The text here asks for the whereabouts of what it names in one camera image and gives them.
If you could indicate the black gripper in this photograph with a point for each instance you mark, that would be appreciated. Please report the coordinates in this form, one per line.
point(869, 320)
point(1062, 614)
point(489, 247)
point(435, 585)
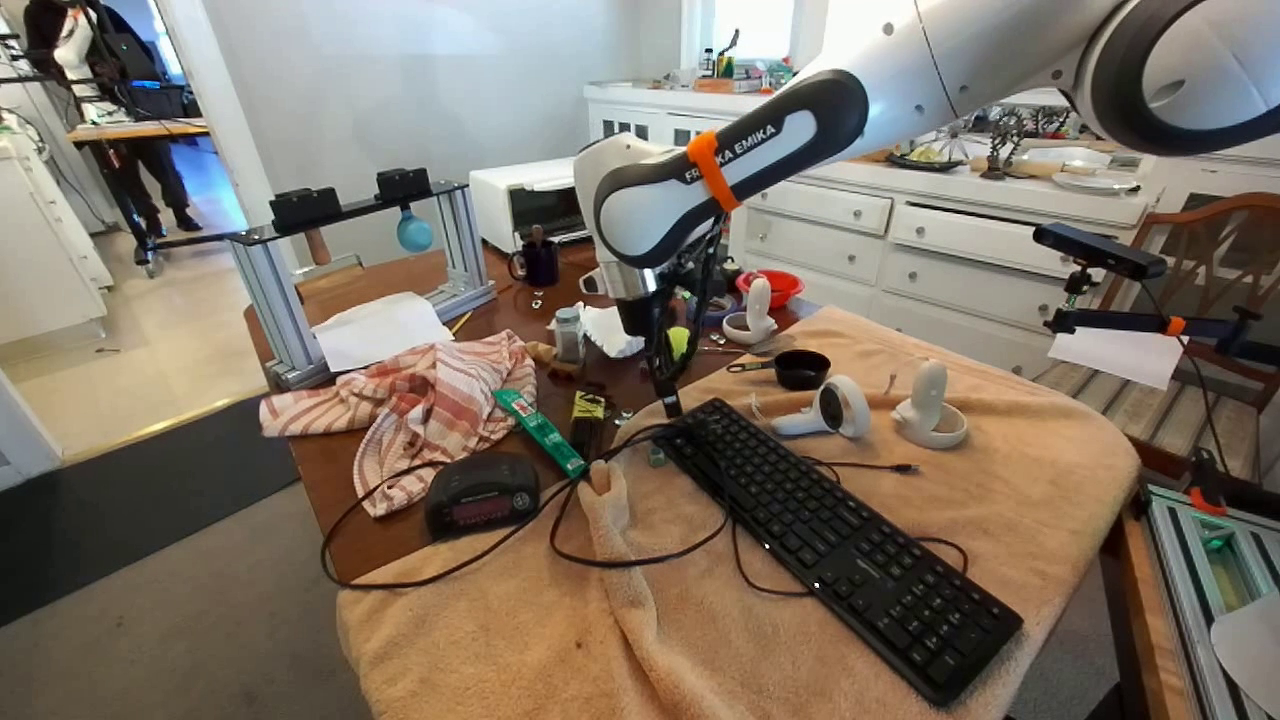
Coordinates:
point(655, 300)

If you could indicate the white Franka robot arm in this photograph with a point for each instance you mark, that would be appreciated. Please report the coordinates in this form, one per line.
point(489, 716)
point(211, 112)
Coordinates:
point(935, 53)

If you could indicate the glass jar metal lid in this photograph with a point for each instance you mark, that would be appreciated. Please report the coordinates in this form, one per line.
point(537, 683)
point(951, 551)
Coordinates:
point(571, 337)

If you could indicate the black bowl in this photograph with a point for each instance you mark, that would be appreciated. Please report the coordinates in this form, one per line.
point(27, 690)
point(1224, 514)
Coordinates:
point(802, 369)

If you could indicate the green Chomps snack stick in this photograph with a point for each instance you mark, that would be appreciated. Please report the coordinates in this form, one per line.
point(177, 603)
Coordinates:
point(540, 433)

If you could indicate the dark blue mug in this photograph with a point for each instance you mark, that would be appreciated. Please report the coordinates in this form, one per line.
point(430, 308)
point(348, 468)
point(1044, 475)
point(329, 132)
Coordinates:
point(537, 261)

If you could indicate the black alarm clock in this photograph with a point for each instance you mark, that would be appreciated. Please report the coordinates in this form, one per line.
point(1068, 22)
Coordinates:
point(483, 496)

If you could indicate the white toaster oven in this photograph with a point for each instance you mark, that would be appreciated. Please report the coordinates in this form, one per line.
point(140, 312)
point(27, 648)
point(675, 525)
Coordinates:
point(522, 201)

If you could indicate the black keyboard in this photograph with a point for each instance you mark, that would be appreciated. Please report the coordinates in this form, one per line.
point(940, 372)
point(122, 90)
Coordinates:
point(843, 547)

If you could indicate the red striped cloth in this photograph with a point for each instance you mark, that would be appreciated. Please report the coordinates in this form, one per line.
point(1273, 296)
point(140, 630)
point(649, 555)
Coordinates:
point(425, 415)

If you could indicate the tan tablecloth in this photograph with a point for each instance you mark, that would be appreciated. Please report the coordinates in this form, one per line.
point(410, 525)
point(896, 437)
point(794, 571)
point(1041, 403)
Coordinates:
point(802, 625)

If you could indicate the white paper sheet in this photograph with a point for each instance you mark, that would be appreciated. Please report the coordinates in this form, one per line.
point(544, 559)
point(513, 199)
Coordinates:
point(386, 328)

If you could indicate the blue hanging ball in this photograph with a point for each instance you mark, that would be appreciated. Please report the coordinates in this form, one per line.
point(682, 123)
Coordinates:
point(412, 235)

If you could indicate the brown cardboard box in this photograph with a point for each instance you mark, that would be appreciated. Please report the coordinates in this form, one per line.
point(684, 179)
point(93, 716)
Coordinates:
point(365, 278)

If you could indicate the white drawer cabinet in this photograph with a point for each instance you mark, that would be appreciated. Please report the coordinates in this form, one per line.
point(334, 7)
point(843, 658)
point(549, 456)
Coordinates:
point(963, 247)

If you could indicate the black block on stand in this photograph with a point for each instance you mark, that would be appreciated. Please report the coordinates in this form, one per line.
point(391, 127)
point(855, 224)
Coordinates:
point(400, 184)
point(305, 208)

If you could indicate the hanging wooden block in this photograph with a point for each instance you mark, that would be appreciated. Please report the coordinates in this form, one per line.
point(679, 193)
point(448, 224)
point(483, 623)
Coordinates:
point(318, 248)

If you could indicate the white paper note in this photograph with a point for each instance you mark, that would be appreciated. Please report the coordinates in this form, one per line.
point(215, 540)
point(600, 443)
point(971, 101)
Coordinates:
point(1117, 359)

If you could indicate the wooden side shelf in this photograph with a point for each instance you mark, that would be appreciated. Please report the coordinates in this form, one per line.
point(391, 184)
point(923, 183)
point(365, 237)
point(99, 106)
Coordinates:
point(1147, 625)

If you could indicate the dark floor mat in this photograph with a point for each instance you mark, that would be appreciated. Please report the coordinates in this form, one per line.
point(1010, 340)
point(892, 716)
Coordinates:
point(134, 514)

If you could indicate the brown wooden armchair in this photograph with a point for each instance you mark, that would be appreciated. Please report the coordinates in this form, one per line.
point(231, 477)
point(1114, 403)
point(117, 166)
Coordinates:
point(1235, 254)

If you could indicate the wooden desk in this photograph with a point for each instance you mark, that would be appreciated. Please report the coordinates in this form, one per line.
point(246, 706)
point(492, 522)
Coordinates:
point(140, 128)

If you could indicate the person in dark clothes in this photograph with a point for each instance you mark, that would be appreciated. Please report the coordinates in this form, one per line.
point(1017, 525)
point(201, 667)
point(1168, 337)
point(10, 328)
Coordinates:
point(126, 81)

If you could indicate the white appliance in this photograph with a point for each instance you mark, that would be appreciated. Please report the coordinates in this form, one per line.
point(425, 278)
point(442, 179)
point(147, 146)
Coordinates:
point(47, 240)

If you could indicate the aluminium frame stand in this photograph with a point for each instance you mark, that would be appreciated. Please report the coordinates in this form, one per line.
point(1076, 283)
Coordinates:
point(272, 306)

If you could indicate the black stereo camera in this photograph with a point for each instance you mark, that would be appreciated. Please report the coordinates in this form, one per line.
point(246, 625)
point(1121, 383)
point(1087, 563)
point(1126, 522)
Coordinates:
point(1103, 248)

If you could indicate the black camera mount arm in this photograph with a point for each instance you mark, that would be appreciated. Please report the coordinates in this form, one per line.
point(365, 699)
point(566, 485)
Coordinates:
point(1134, 320)

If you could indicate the aluminium rail frame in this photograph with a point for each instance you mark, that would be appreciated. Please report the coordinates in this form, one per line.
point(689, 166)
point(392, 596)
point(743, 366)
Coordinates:
point(1220, 603)

